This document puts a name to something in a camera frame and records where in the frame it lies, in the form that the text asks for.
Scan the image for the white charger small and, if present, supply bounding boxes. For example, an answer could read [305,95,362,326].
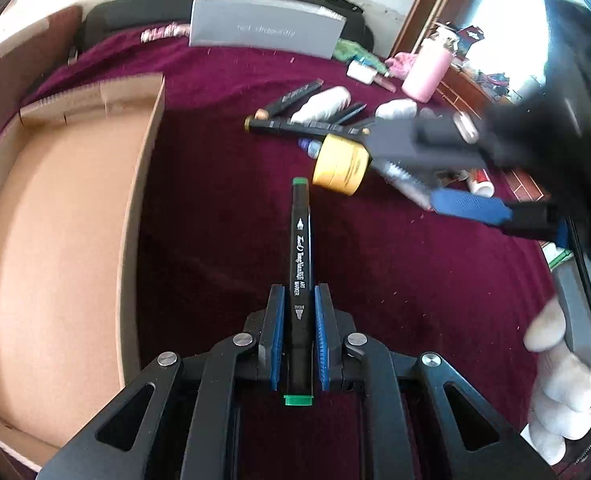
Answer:
[346,60,378,86]

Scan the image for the white medicine bottle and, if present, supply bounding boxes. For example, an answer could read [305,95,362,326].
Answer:
[375,99,418,120]

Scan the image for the pink thermos bottle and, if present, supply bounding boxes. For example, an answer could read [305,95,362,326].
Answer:
[402,26,459,103]

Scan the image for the pink plush toy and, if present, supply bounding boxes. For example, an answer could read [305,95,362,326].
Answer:
[384,52,418,80]

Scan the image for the black marker green caps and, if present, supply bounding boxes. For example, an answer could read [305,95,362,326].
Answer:
[284,177,315,408]

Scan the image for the grey shoe box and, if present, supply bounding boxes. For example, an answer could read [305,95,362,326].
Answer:
[189,0,346,58]

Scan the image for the white gloved hand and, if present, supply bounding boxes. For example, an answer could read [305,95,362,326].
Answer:
[522,298,591,466]

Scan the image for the pink patterned strip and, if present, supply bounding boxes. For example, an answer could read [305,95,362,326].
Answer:
[140,22,192,44]

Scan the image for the black marker brown cap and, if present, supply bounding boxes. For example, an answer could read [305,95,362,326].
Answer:
[253,79,324,120]

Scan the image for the green cloth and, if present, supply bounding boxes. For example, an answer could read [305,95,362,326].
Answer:
[332,38,388,75]

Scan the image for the red label medicine bottle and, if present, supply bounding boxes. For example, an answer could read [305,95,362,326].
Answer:
[467,169,495,198]

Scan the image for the cardboard box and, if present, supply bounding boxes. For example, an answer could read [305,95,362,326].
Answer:
[0,74,166,470]

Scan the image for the maroon bed cover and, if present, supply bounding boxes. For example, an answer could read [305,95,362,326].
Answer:
[0,27,567,480]

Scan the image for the black marker gold cap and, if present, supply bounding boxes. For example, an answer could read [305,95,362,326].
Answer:
[245,117,370,139]

